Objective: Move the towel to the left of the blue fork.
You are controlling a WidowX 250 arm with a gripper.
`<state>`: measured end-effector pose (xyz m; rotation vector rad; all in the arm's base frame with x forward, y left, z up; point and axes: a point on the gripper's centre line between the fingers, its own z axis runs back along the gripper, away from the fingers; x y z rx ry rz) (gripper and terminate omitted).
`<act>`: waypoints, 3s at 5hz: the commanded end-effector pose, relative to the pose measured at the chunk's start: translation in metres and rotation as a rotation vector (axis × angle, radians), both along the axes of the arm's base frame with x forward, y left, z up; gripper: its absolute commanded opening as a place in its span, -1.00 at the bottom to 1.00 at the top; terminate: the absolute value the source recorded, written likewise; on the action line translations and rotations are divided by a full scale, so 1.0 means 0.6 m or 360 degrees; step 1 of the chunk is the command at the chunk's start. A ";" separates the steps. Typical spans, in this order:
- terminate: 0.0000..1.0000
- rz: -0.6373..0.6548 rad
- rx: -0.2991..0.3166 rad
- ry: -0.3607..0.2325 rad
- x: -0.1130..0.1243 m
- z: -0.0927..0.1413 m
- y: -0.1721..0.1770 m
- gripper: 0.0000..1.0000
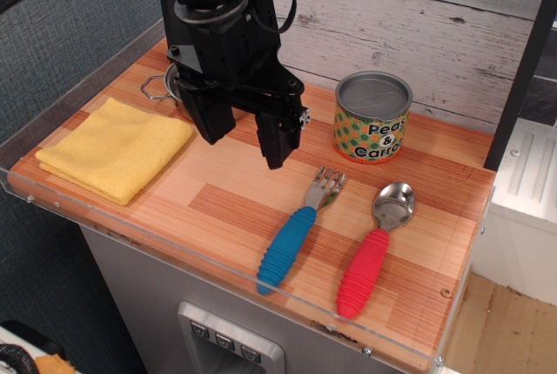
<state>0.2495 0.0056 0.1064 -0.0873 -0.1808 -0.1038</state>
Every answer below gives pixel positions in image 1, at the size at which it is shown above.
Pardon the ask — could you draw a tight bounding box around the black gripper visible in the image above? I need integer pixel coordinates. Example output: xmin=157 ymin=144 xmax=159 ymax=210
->
xmin=168 ymin=0 xmax=307 ymax=170

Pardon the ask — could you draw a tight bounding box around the yellow cloth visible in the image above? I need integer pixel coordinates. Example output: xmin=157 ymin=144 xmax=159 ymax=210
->
xmin=36 ymin=97 xmax=193 ymax=206

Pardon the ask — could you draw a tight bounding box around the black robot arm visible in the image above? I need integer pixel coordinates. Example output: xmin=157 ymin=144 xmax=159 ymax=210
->
xmin=161 ymin=0 xmax=308 ymax=170

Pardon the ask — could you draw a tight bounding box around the small steel pot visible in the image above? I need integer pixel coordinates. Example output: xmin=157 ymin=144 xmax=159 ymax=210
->
xmin=140 ymin=63 xmax=192 ymax=121

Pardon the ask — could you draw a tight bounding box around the peas and carrots can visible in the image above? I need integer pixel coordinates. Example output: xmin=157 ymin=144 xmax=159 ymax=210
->
xmin=332 ymin=71 xmax=413 ymax=164

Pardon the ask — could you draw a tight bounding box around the grey toy fridge cabinet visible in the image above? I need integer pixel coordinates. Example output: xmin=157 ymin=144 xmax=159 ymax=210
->
xmin=81 ymin=227 xmax=395 ymax=373

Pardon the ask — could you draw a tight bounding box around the silver dispenser button panel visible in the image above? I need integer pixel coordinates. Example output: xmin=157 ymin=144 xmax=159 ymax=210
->
xmin=178 ymin=301 xmax=286 ymax=373

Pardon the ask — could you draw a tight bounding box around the white toy sink unit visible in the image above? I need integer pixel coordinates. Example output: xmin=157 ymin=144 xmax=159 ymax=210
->
xmin=471 ymin=118 xmax=556 ymax=304

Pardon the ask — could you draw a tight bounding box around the orange object bottom corner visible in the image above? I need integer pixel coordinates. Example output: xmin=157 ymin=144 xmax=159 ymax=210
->
xmin=34 ymin=355 xmax=76 ymax=374

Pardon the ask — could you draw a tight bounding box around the blue handled fork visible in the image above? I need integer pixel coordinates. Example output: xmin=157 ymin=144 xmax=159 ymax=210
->
xmin=257 ymin=167 xmax=346 ymax=295

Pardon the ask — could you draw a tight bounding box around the red handled spoon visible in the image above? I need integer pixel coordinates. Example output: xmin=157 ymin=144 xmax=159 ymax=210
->
xmin=336 ymin=182 xmax=415 ymax=319

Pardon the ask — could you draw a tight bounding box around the clear acrylic guard rail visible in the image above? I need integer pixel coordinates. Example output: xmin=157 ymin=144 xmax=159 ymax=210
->
xmin=1 ymin=23 xmax=494 ymax=373

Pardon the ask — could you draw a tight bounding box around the black vertical post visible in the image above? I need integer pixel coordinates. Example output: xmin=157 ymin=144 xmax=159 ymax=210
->
xmin=484 ymin=0 xmax=556 ymax=171

